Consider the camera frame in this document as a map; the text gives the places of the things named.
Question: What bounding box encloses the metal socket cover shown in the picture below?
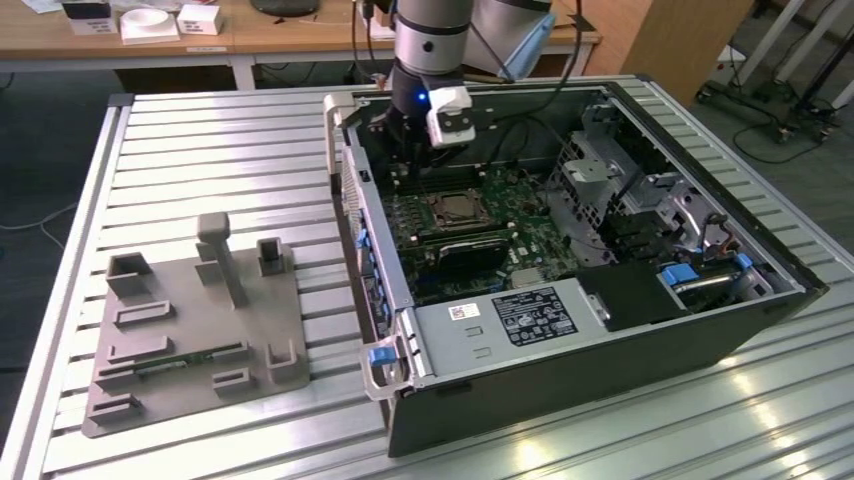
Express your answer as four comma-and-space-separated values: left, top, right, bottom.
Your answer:
427, 189, 493, 231

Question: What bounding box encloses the silver CPU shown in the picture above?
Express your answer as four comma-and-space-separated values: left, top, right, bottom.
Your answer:
443, 197, 477, 221

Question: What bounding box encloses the CPU socket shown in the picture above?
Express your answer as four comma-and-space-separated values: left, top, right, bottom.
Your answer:
424, 188, 495, 232

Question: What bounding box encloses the wooden desk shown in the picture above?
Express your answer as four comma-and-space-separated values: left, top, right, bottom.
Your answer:
0, 0, 605, 91

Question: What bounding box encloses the green RAM stick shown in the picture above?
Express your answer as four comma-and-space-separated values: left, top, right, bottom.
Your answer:
132, 349, 219, 376
407, 230, 507, 252

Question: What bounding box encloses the black round object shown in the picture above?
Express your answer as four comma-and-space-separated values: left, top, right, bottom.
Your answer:
249, 0, 320, 17

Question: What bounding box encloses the black graphics card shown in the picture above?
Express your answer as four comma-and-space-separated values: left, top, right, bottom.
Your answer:
432, 238, 509, 275

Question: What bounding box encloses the green motherboard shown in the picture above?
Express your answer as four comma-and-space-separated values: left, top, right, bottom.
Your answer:
383, 162, 581, 306

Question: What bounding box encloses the metal drive cage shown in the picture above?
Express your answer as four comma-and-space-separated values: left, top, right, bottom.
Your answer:
547, 97, 712, 269

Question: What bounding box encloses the white printed box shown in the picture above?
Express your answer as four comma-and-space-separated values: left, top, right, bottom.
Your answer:
174, 3, 227, 37

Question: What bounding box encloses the wooden cabinet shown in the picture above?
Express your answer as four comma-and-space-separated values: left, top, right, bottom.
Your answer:
585, 0, 759, 109

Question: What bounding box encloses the white round bowl stand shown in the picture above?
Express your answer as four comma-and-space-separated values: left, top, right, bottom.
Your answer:
117, 8, 183, 47

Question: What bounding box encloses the grey power supply unit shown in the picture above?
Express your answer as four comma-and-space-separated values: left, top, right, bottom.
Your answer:
405, 279, 612, 379

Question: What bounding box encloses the blue case latch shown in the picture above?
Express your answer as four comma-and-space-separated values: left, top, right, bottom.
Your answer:
365, 343, 397, 370

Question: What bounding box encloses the black plastic shroud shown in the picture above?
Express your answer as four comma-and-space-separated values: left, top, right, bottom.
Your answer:
573, 260, 695, 335

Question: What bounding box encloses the white box with black top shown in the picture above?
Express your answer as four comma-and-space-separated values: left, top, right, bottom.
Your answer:
60, 0, 114, 37

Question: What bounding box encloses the grey parts rack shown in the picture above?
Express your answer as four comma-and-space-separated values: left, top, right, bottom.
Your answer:
80, 212, 313, 439

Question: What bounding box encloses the wheeled equipment cart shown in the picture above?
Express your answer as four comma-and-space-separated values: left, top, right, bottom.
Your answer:
692, 0, 854, 149

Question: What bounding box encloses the black open PC case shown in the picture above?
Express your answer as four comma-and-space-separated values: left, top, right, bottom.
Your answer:
321, 74, 832, 459

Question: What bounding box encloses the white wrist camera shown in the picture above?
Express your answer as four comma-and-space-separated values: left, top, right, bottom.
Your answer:
424, 86, 479, 150

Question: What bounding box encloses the grey case handle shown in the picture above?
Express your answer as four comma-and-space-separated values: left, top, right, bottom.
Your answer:
321, 92, 367, 132
357, 305, 415, 402

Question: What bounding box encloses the blue drive carrier handle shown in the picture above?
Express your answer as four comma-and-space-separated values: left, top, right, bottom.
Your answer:
656, 263, 700, 292

